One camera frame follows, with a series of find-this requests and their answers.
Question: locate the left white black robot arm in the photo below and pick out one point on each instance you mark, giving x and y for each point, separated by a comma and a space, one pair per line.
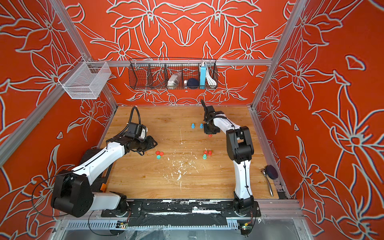
72, 193

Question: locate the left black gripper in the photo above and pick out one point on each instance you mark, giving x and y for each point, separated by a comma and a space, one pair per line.
150, 143

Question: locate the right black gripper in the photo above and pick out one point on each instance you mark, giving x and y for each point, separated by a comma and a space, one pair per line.
207, 132

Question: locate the silver pouch in basket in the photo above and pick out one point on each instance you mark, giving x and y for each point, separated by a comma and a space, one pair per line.
174, 81

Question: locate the metal spoon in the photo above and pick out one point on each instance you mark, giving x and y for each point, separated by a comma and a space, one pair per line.
263, 171

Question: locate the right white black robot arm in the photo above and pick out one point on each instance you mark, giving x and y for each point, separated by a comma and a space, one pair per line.
240, 150

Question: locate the cluster of coloured stamps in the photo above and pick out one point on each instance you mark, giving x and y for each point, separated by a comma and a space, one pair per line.
207, 154

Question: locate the dark blue round pad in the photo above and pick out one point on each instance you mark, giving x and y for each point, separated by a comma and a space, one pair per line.
271, 172

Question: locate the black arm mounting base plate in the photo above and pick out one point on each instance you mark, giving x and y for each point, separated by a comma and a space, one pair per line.
204, 214

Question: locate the light blue box in basket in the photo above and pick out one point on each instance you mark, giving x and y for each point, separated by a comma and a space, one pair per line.
203, 73

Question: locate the dark blue round object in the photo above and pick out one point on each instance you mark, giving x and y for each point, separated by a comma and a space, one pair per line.
193, 83

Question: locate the cluster of coloured stamp caps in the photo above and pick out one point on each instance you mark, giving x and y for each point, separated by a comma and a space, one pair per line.
159, 154

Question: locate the white wire mesh basket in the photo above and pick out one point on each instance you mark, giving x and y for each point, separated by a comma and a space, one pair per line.
85, 81

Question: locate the black wire wall basket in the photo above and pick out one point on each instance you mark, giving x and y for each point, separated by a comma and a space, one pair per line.
148, 74

